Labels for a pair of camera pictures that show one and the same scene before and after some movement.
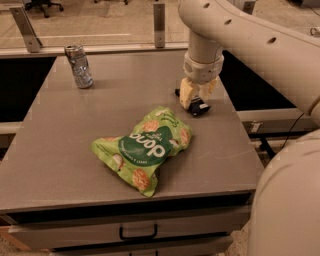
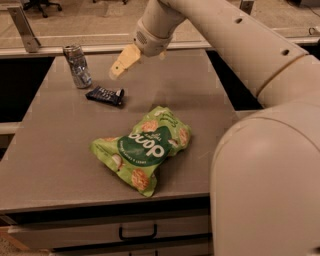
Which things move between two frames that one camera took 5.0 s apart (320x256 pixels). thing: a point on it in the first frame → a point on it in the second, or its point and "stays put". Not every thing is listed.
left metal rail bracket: x=33 y=42 stays put
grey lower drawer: x=217 y=246 stays put
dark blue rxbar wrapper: x=196 y=106 → x=102 y=94
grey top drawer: x=36 y=235 stays put
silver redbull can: x=78 y=61 stays put
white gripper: x=203 y=69 → x=150 y=42
